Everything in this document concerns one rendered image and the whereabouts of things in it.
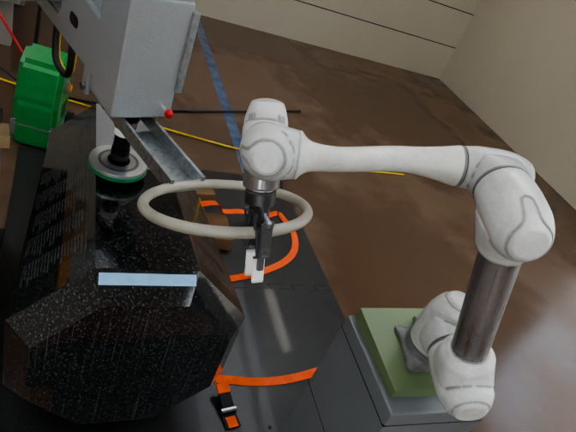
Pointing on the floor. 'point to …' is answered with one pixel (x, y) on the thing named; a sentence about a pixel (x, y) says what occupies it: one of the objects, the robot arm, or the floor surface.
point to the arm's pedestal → (363, 396)
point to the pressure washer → (39, 95)
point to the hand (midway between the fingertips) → (254, 266)
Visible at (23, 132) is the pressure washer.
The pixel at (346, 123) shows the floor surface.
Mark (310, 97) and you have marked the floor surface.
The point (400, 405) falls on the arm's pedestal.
